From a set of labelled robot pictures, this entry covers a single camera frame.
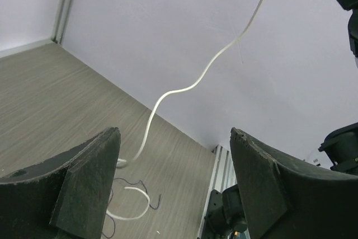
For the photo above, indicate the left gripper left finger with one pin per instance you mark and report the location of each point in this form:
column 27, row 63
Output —
column 65, row 196

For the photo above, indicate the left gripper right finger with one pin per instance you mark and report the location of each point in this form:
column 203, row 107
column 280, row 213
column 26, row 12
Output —
column 285, row 197

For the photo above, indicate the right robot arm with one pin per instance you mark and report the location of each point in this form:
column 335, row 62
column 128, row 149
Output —
column 291, row 103

